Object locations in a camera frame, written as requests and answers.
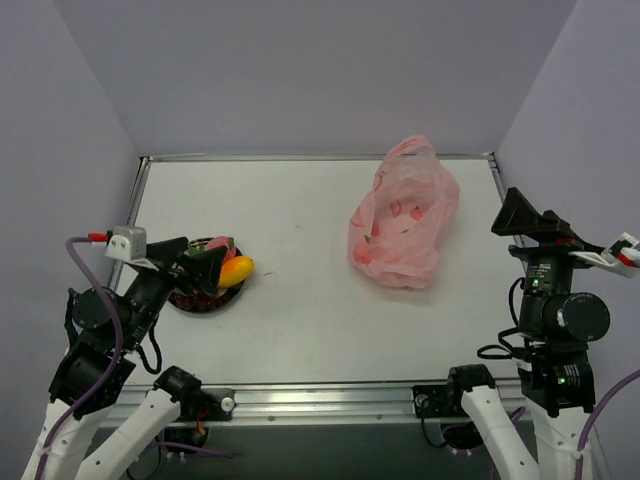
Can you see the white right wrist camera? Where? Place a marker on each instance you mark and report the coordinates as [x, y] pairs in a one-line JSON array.
[[620, 258]]

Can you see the black rimmed round plate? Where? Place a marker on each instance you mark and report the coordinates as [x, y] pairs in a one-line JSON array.
[[228, 294]]

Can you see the orange fake fruit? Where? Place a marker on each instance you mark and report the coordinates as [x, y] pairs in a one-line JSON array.
[[235, 271]]

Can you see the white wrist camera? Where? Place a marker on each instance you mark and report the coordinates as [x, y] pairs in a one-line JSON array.
[[127, 244], [620, 258]]

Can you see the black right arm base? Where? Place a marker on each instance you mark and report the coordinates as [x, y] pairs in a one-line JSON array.
[[443, 401]]

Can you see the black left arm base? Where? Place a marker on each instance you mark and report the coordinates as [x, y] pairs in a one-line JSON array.
[[188, 434]]

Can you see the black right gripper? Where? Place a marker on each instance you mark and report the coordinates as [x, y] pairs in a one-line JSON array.
[[541, 251]]

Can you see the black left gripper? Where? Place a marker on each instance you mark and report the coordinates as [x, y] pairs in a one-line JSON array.
[[176, 263]]

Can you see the red fake cherry tomatoes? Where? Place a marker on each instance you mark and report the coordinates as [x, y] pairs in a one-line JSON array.
[[196, 247]]

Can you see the pink plastic bag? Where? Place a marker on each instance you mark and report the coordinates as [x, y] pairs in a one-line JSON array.
[[395, 232]]

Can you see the pink fake peach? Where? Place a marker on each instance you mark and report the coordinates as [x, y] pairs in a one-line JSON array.
[[223, 241]]

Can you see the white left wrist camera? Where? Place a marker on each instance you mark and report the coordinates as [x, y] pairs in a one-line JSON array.
[[127, 244]]

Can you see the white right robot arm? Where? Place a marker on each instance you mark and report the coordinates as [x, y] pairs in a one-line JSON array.
[[557, 381]]

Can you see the aluminium front rail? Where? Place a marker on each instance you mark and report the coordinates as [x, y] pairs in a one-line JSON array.
[[309, 403]]

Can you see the dark red fake grapes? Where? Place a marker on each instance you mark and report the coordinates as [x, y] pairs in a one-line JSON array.
[[198, 303]]

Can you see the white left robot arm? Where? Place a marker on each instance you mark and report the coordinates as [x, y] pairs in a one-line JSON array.
[[102, 329]]

